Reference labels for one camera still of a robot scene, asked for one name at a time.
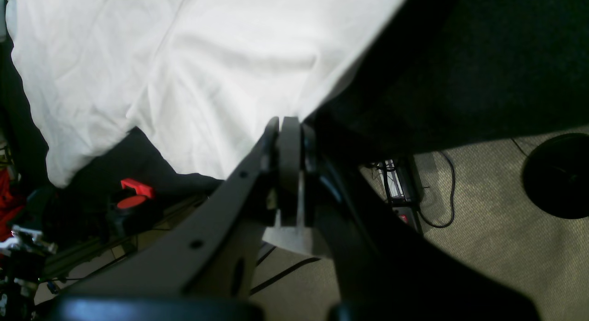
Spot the black round chair base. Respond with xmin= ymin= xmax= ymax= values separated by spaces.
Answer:
xmin=521 ymin=133 xmax=589 ymax=219

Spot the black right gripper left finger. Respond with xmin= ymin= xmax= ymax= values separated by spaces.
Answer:
xmin=48 ymin=117 xmax=279 ymax=321

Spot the white power strip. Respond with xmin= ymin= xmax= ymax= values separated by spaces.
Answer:
xmin=367 ymin=155 xmax=424 ymax=235

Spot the red black clamp near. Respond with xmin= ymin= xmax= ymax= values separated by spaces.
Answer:
xmin=107 ymin=178 xmax=163 ymax=238

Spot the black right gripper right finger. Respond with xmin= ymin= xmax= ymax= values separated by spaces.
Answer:
xmin=280 ymin=117 xmax=539 ymax=321

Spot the white T-shirt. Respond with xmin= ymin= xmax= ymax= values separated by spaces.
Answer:
xmin=6 ymin=0 xmax=407 ymax=187

